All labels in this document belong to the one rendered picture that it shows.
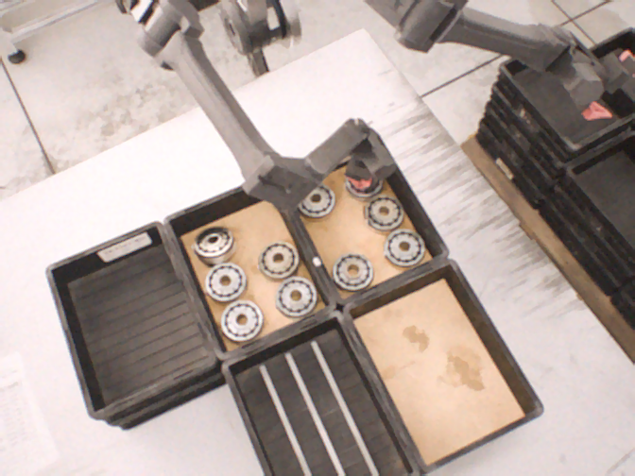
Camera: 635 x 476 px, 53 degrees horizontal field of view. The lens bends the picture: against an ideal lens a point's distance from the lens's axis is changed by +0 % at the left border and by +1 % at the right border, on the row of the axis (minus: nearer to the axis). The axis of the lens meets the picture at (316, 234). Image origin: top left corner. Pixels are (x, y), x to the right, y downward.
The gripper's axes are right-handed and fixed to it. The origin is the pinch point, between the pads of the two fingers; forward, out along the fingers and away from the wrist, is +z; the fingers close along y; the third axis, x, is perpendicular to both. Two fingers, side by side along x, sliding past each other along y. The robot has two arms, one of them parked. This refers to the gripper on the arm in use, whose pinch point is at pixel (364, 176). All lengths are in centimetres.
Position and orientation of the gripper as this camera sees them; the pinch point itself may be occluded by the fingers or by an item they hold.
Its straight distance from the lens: 167.8
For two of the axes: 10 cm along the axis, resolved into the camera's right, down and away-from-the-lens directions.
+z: 0.6, 4.0, 9.2
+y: 4.3, -8.4, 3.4
